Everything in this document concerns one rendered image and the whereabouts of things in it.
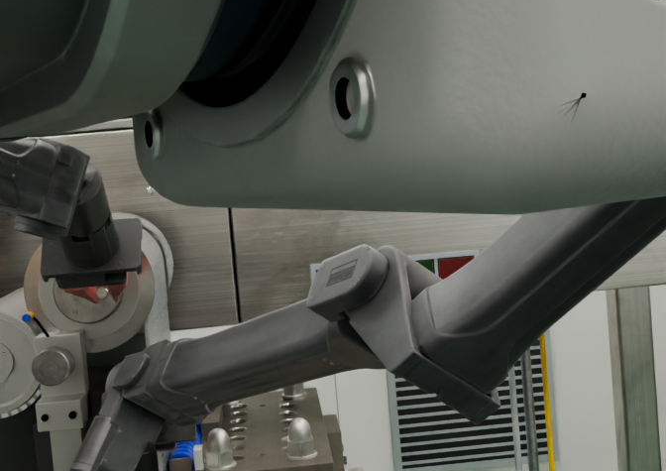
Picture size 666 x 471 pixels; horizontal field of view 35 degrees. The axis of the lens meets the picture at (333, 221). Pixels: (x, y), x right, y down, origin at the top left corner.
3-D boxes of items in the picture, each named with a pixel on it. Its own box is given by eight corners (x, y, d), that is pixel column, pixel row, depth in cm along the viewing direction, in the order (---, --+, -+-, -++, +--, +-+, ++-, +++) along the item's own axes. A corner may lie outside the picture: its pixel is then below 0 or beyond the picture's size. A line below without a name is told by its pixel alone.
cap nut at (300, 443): (286, 461, 124) (282, 423, 124) (285, 452, 127) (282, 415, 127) (317, 458, 124) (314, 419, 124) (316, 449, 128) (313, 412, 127)
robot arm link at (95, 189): (84, 205, 100) (109, 161, 103) (18, 188, 101) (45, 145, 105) (97, 248, 106) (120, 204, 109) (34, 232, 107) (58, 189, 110)
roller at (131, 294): (35, 336, 122) (40, 235, 121) (74, 304, 148) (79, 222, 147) (137, 341, 123) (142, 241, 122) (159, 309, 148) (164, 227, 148)
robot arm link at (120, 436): (220, 390, 106) (148, 349, 103) (174, 500, 101) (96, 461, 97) (169, 399, 116) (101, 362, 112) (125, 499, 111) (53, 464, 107)
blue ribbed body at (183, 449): (167, 484, 126) (165, 455, 126) (181, 436, 148) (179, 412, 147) (197, 481, 126) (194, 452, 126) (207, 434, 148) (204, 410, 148)
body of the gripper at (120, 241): (143, 277, 111) (132, 235, 105) (43, 286, 111) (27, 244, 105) (143, 227, 115) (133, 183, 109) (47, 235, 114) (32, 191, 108)
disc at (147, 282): (20, 349, 122) (26, 220, 121) (21, 348, 123) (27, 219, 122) (151, 356, 123) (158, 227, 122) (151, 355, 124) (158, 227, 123)
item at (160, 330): (160, 486, 125) (144, 329, 123) (176, 434, 148) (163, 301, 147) (165, 486, 125) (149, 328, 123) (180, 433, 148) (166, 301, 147)
